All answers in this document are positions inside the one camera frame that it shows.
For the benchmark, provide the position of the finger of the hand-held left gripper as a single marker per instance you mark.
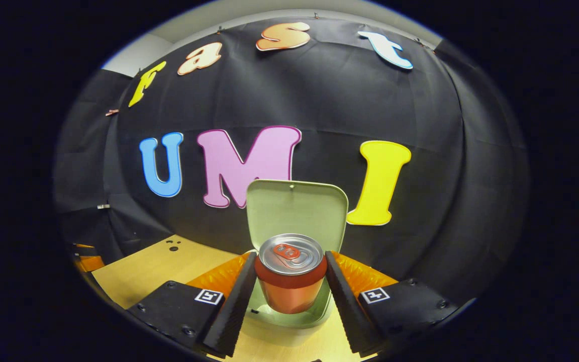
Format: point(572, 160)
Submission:
point(83, 246)
point(90, 263)

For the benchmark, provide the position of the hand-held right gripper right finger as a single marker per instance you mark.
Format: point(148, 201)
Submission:
point(347, 309)

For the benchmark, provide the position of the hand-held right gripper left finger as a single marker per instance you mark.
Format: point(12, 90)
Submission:
point(234, 311)

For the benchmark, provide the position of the red pop can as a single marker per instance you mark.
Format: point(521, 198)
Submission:
point(289, 291)

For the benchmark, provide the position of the pale green desktop garbage bin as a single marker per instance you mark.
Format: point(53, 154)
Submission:
point(294, 208)

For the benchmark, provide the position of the wooden desktop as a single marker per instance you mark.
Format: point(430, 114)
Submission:
point(154, 266)

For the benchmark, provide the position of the pink cloth clip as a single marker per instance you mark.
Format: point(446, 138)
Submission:
point(112, 112)

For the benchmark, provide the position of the black backdrop cloth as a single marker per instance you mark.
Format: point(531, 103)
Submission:
point(319, 95)

